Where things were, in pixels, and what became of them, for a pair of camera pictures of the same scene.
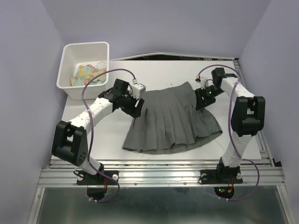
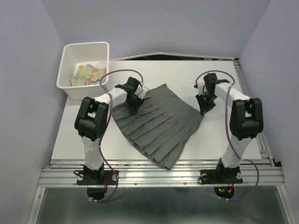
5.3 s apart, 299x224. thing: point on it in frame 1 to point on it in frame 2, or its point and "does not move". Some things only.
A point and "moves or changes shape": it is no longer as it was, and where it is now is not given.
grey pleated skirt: x=171 y=121 moves or changes shape
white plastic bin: x=81 y=62 does not move
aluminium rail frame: x=167 y=192 does not move
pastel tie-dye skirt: x=86 y=73 does not move
